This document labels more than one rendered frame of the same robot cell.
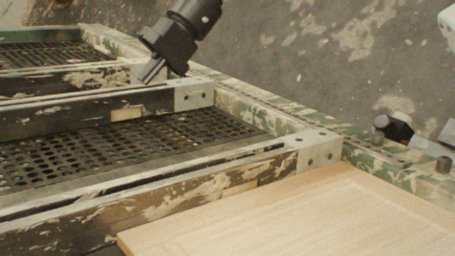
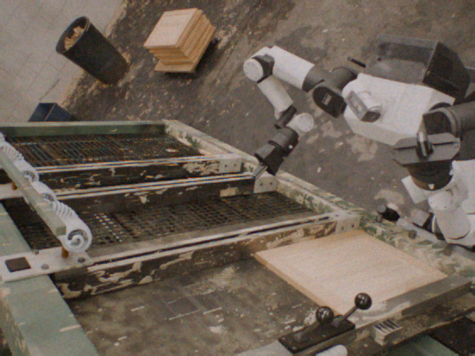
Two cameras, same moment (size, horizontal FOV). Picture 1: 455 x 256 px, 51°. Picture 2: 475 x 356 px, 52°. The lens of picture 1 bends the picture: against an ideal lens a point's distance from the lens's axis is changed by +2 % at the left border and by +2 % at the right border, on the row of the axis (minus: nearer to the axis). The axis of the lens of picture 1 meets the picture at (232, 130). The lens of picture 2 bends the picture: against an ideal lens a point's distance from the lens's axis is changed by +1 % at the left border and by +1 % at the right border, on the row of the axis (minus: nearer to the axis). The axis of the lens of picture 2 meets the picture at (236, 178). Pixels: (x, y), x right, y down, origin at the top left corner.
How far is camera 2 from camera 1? 0.85 m
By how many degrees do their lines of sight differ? 3
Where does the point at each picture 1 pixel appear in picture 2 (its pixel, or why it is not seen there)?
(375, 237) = (376, 264)
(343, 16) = not seen: hidden behind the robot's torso
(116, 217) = (256, 245)
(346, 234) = (362, 262)
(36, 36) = (136, 129)
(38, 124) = (185, 195)
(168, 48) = (271, 161)
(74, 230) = (241, 247)
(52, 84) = (176, 169)
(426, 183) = (402, 242)
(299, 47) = (320, 146)
